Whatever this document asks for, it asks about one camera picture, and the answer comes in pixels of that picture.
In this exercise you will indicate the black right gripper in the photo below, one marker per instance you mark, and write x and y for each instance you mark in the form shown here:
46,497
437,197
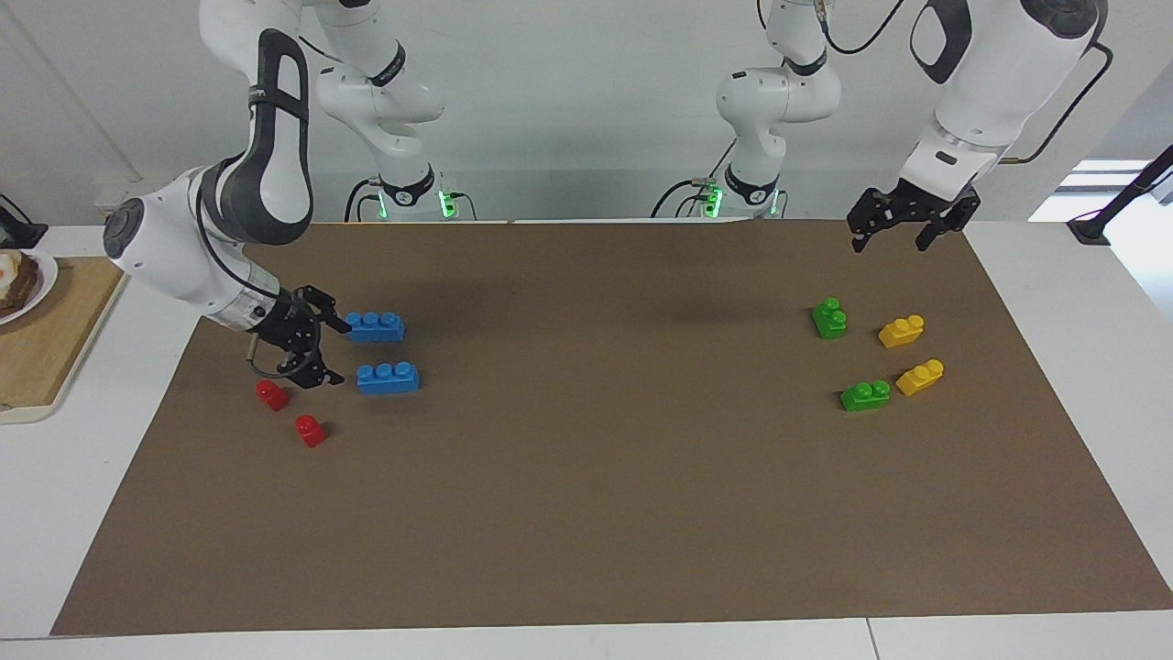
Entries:
289,328

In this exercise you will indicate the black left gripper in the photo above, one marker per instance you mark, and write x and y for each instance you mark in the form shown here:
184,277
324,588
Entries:
916,203

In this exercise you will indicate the blue three-stud toy brick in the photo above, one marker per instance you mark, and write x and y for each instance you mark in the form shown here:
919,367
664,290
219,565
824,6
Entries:
388,379
375,328

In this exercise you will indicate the green two-stud toy brick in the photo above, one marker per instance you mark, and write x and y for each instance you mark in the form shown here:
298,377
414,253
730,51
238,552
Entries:
863,397
829,320

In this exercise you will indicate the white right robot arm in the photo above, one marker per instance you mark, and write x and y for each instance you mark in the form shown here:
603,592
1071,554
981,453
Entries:
165,252

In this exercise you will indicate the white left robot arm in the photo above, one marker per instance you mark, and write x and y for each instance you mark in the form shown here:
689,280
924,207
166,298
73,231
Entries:
981,73

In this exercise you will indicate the red one-stud toy brick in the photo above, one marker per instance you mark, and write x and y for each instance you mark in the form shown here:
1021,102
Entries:
311,433
272,397

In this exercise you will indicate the yellow two-stud toy brick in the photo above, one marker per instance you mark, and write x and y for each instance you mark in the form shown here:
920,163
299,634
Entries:
900,333
918,379

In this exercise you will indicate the wooden cutting board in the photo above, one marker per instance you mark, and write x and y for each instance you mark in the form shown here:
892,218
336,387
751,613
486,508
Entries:
55,339

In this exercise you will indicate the white plate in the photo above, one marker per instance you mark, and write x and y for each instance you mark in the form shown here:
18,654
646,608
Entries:
46,275

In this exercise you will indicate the brown toast with egg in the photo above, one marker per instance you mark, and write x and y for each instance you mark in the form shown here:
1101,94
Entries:
16,284

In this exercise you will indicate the brown table mat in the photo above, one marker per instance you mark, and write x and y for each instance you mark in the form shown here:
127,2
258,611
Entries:
586,513

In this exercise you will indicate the black camera stand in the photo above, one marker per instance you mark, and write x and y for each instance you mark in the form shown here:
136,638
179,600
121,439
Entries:
1090,229

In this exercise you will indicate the black clamp mount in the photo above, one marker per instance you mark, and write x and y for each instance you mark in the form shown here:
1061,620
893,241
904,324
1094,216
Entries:
18,229

